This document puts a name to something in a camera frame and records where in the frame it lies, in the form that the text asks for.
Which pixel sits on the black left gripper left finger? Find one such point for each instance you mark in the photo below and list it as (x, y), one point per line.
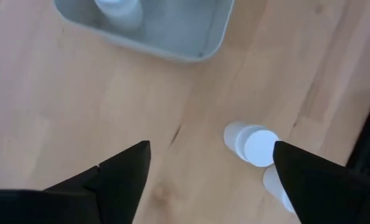
(110, 189)

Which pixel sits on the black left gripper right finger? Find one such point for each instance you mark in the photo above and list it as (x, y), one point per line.
(325, 193)

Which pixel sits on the grey plastic basket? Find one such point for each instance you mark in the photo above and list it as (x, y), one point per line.
(178, 28)

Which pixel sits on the white pill bottle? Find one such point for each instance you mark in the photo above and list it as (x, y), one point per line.
(273, 185)
(256, 147)
(121, 11)

